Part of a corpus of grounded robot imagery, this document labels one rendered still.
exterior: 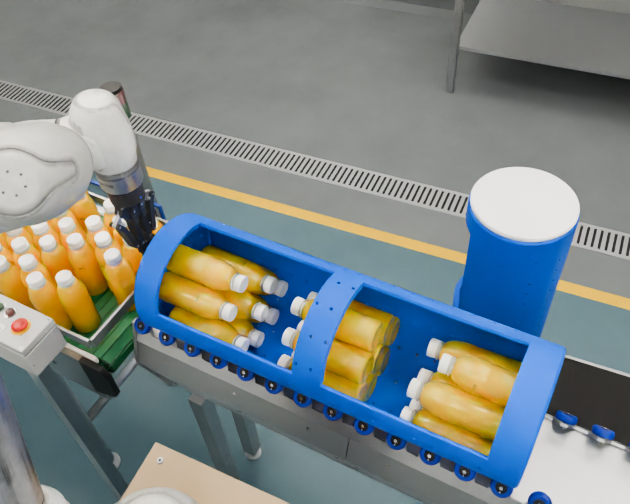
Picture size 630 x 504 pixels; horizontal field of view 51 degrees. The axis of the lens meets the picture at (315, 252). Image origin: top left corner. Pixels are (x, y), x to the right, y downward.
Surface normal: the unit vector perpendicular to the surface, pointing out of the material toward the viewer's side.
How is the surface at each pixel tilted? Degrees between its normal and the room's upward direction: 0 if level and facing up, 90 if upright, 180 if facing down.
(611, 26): 0
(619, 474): 0
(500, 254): 90
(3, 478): 74
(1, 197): 56
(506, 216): 0
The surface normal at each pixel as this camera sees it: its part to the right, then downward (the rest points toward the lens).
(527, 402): -0.25, -0.32
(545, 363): 0.01, -0.76
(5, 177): 0.32, 0.22
